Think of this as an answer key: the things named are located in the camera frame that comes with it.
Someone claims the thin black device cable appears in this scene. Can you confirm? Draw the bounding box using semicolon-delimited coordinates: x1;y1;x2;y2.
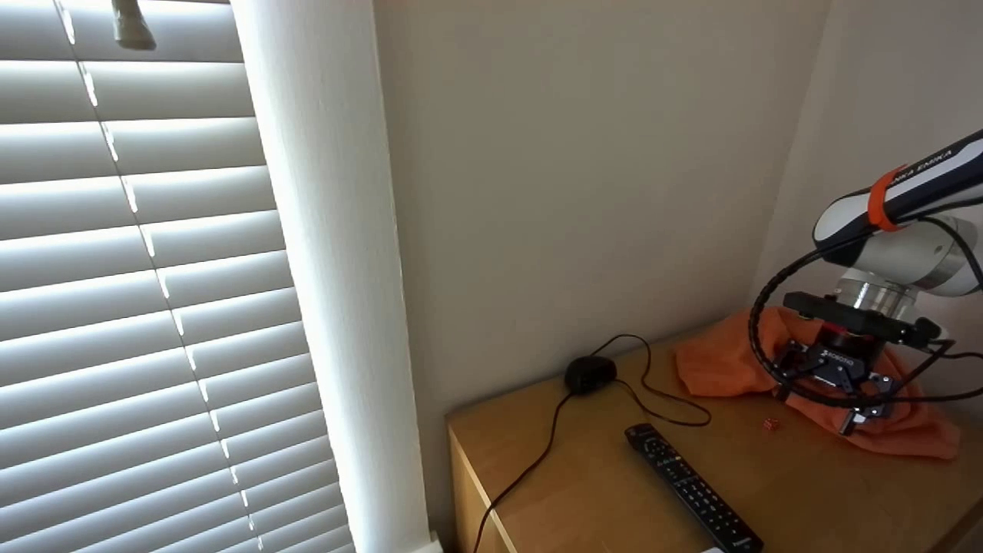
467;330;717;553

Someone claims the white slatted window blind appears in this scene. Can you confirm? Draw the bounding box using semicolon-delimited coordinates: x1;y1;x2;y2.
0;0;359;553

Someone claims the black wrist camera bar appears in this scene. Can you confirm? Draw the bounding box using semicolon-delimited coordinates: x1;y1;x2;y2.
779;288;947;348

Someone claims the black tv remote control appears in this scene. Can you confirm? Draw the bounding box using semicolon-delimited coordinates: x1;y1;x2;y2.
623;421;768;553

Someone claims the small black round device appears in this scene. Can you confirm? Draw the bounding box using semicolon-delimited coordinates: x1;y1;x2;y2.
563;355;622;401

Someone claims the orange strap on arm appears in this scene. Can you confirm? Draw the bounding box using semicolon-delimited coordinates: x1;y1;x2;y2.
862;166;906;235

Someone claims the light wooden cabinet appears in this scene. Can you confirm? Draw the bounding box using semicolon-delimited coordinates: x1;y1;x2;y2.
447;330;983;553

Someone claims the orange crumpled cloth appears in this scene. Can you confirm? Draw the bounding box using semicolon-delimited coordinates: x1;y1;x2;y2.
673;305;966;460

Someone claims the grey blind tilt wand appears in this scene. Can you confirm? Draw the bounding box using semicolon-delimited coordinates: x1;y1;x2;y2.
107;0;159;54

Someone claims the white window frame post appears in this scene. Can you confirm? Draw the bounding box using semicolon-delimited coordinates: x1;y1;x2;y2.
229;0;447;553

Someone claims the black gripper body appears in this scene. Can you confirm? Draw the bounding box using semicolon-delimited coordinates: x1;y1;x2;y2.
775;330;904;407

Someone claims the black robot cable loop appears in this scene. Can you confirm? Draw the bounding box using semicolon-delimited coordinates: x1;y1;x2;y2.
745;213;983;411

